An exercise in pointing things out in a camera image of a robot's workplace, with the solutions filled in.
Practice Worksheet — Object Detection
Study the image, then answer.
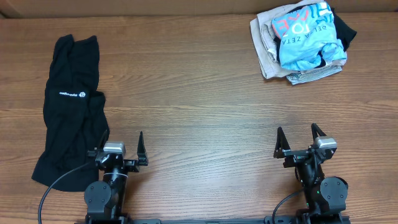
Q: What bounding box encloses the light blue printed t-shirt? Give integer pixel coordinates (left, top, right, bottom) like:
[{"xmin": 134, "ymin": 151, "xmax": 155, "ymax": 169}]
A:
[{"xmin": 271, "ymin": 2, "xmax": 348, "ymax": 72}]

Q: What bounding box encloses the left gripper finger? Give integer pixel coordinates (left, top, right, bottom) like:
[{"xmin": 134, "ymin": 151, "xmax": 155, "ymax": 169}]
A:
[
  {"xmin": 97, "ymin": 129, "xmax": 108, "ymax": 150},
  {"xmin": 137, "ymin": 131, "xmax": 149, "ymax": 166}
]

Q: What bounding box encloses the beige folded garment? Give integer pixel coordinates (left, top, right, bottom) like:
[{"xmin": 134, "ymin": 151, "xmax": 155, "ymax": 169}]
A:
[{"xmin": 249, "ymin": 0, "xmax": 324, "ymax": 80}]

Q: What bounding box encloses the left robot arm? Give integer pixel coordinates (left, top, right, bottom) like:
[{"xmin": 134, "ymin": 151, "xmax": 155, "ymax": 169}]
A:
[{"xmin": 84, "ymin": 131, "xmax": 149, "ymax": 223}]

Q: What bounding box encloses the black t-shirt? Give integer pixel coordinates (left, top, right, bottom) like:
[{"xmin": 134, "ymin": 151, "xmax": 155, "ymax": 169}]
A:
[{"xmin": 32, "ymin": 35, "xmax": 109, "ymax": 192}]

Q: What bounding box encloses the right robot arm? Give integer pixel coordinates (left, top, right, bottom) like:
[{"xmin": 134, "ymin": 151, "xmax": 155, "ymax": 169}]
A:
[{"xmin": 265, "ymin": 123, "xmax": 350, "ymax": 223}]

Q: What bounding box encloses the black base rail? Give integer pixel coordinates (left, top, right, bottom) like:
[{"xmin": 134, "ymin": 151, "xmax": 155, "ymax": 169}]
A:
[{"xmin": 75, "ymin": 215, "xmax": 351, "ymax": 224}]

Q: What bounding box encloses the grey patterned folded garment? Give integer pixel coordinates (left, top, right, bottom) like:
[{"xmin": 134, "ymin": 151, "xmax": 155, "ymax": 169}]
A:
[{"xmin": 286, "ymin": 60, "xmax": 346, "ymax": 85}]

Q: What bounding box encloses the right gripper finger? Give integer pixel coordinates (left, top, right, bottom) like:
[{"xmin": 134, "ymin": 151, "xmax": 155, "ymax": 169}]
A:
[
  {"xmin": 274, "ymin": 127, "xmax": 291, "ymax": 158},
  {"xmin": 311, "ymin": 123, "xmax": 326, "ymax": 140}
]

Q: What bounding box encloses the black garment in pile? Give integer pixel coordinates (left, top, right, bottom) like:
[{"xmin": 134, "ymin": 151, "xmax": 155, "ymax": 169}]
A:
[{"xmin": 273, "ymin": 5, "xmax": 358, "ymax": 68}]

